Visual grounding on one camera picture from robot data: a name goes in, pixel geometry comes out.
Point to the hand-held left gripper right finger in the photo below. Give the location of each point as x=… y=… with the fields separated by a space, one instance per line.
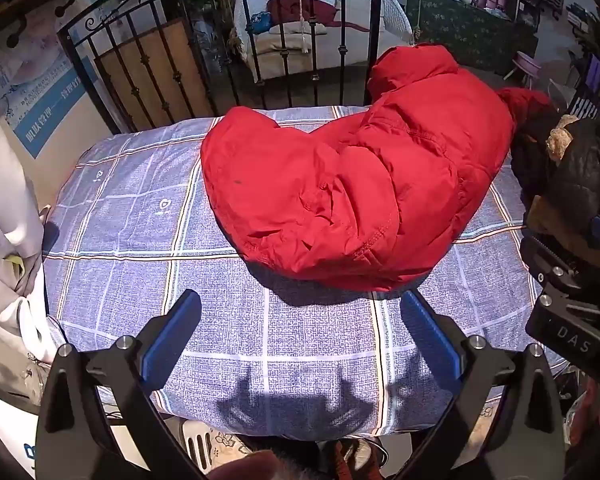
x=430 y=337

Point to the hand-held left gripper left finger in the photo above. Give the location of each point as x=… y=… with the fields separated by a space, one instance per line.
x=172 y=340

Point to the red down jacket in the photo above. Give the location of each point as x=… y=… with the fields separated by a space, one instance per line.
x=355 y=175

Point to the black fur-trimmed jacket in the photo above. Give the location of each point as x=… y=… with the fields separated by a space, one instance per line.
x=580 y=170

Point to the blue plaid bed sheet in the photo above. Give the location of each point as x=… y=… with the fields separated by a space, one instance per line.
x=130 y=240

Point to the white slotted plastic stool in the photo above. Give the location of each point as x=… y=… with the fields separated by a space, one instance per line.
x=197 y=447

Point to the beige floral quilt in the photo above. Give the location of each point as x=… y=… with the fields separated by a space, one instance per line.
x=227 y=447

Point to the pink stool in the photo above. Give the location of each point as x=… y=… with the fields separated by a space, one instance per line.
x=522 y=62

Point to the white appliance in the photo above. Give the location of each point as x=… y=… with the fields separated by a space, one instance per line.
x=5 y=435

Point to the white garment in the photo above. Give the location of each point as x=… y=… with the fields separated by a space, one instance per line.
x=0 y=185

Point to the green floral table cloth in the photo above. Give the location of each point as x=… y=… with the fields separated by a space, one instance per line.
x=465 y=30

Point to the wooden board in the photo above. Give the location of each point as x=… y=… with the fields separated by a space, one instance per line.
x=160 y=85

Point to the white sofa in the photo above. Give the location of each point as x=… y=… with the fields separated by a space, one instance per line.
x=340 y=40

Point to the blue bag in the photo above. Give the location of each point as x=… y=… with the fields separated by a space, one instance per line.
x=261 y=22

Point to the red cloth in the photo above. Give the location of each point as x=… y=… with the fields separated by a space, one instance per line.
x=325 y=10

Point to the blue white wall poster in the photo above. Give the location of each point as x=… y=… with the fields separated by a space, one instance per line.
x=30 y=100

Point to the black iron bed frame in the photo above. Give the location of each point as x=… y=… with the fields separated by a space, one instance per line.
x=376 y=20

